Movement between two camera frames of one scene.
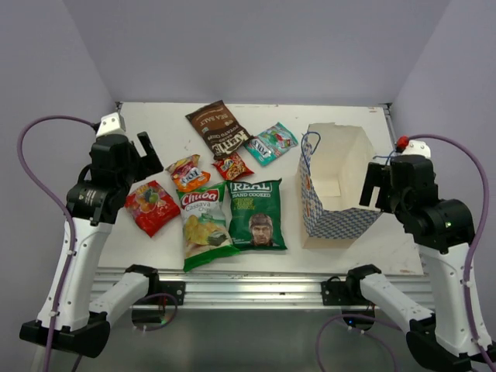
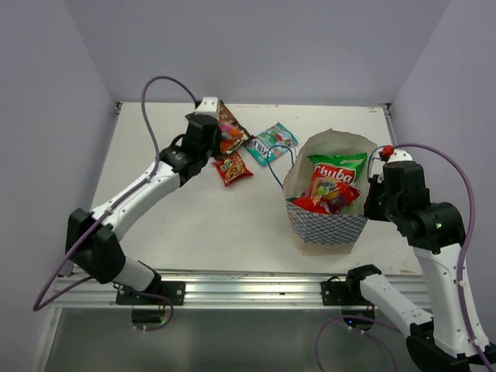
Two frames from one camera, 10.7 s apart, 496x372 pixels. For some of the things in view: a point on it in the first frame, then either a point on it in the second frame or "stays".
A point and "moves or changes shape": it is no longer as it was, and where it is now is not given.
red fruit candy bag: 152,207 → 328,197
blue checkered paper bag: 328,184 moves or changes shape
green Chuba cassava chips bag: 207,223 → 335,174
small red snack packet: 232,167 stays
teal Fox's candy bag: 268,145 stays
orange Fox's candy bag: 186,174 moves or changes shape
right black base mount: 336,292 stays
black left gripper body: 131,173 → 211,150
